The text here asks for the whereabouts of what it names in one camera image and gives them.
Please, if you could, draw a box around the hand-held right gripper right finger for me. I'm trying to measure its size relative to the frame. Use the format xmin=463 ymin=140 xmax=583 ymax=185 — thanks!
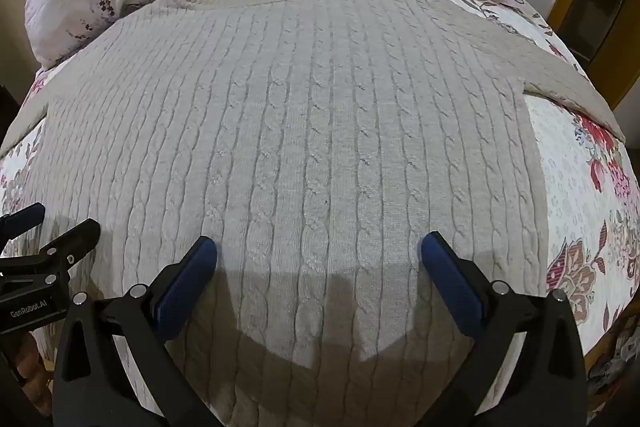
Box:
xmin=416 ymin=231 xmax=587 ymax=427

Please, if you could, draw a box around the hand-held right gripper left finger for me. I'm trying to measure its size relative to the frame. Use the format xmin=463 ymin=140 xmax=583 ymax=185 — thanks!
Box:
xmin=52 ymin=235 xmax=224 ymax=427

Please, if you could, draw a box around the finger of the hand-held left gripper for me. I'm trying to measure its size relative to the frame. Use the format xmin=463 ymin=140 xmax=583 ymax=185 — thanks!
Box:
xmin=0 ymin=202 xmax=46 ymax=239
xmin=0 ymin=218 xmax=102 ymax=277

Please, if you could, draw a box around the beige cable-knit sweater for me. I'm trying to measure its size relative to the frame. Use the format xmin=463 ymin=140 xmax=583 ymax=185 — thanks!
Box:
xmin=0 ymin=0 xmax=627 ymax=427

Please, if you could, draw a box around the floral bed sheet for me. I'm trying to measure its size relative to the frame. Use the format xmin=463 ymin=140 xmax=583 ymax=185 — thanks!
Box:
xmin=0 ymin=0 xmax=640 ymax=388

